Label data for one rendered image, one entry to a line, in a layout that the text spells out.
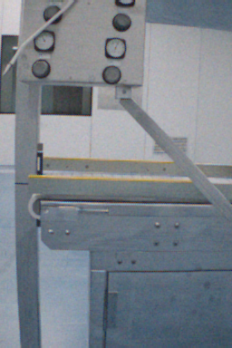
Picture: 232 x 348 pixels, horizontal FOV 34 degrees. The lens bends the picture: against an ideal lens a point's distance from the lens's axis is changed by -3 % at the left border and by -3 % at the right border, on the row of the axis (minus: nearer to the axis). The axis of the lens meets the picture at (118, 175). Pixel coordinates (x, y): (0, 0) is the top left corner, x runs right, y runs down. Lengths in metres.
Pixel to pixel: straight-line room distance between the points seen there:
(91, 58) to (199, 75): 5.73
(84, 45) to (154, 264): 0.46
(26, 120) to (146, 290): 0.51
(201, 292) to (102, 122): 5.13
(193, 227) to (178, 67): 5.54
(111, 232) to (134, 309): 0.21
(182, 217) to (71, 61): 0.36
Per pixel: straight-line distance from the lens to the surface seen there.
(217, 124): 6.54
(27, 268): 1.11
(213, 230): 0.81
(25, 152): 1.03
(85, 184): 0.74
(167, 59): 6.21
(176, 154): 0.70
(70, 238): 0.77
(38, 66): 0.68
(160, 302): 0.90
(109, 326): 0.91
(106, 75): 0.67
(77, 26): 0.70
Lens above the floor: 0.98
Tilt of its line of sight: 10 degrees down
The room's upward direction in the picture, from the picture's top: 3 degrees clockwise
